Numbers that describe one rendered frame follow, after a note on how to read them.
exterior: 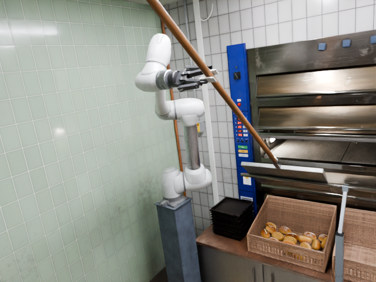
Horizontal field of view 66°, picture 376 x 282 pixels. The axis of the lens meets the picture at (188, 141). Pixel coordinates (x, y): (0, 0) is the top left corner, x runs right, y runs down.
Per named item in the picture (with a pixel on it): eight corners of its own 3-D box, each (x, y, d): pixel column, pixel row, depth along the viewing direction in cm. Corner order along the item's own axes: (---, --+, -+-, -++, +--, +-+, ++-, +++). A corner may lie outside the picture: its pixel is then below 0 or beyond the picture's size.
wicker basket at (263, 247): (268, 222, 262) (267, 193, 255) (338, 236, 229) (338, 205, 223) (246, 252, 224) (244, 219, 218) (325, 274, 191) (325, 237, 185)
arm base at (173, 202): (153, 205, 227) (152, 198, 226) (172, 194, 243) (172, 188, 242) (170, 210, 215) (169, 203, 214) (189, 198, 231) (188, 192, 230)
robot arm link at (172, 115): (153, 99, 188) (173, 97, 188) (156, 107, 205) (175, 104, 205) (155, 118, 185) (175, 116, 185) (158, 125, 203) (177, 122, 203)
